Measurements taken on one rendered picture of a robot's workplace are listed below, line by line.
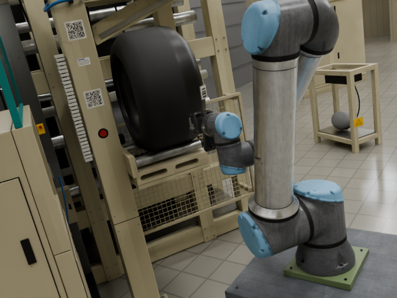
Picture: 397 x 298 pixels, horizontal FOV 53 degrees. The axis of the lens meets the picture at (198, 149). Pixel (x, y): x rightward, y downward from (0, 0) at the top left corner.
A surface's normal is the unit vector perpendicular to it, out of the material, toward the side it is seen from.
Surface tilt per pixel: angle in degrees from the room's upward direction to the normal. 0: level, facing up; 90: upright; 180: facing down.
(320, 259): 68
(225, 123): 77
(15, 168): 90
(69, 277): 90
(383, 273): 0
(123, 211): 90
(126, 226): 90
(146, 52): 49
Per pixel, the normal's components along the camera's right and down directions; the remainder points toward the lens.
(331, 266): -0.06, -0.08
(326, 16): 0.54, 0.18
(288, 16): 0.33, 0.00
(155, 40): 0.10, -0.63
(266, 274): -0.18, -0.94
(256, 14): -0.92, 0.14
